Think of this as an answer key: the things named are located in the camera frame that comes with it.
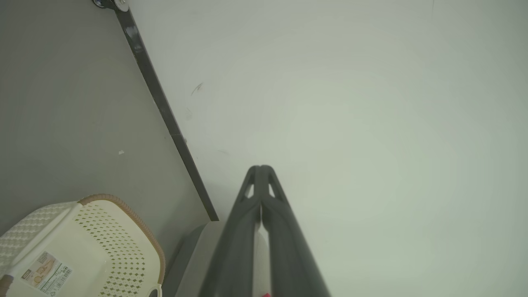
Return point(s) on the cream perforated laundry basket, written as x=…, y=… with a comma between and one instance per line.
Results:
x=103, y=247

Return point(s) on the dark baseboard strip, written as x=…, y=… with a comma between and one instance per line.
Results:
x=165, y=107

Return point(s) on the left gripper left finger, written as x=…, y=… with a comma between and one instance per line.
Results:
x=237, y=247

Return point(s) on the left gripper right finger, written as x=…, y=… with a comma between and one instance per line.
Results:
x=284, y=255

